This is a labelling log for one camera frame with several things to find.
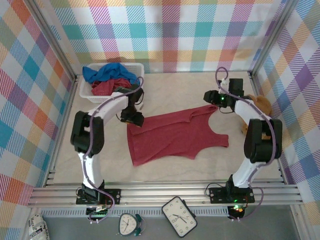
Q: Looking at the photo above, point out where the brown teddy bear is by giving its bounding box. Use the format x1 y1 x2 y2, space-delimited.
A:
240 94 273 141

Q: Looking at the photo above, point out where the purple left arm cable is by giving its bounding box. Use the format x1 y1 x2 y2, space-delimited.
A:
82 76 145 224

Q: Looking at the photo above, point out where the red tank top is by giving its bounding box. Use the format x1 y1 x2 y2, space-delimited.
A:
90 77 133 97
126 104 230 167

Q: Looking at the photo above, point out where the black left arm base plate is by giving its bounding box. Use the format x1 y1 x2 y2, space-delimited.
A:
76 187 122 206

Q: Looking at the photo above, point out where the aluminium side rail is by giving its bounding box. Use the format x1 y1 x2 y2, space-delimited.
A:
43 74 80 187
248 72 288 186

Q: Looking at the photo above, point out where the small green alarm clock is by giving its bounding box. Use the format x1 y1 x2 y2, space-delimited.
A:
117 213 146 237

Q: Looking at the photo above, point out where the white plastic mesh basket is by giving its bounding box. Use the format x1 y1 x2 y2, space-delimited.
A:
79 62 145 104

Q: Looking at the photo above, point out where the blue tank top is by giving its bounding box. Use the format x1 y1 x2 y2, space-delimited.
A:
82 62 141 88

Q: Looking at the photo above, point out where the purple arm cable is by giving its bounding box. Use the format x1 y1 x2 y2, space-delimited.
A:
215 66 278 222
82 76 145 224

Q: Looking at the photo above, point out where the black square analogue clock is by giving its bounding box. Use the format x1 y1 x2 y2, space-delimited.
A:
161 196 198 238

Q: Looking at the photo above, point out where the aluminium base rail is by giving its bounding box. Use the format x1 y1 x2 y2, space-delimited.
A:
27 183 305 208

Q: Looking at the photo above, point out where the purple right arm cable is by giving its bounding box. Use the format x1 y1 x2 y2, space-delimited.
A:
215 66 278 222

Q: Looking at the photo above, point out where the newspaper print bag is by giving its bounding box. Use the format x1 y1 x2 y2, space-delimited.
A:
28 213 50 240

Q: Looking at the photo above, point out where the aluminium frame post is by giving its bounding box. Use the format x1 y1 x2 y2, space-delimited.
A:
248 0 301 78
26 0 79 80

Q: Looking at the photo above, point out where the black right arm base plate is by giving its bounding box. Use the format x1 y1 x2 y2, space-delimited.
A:
208 186 256 204

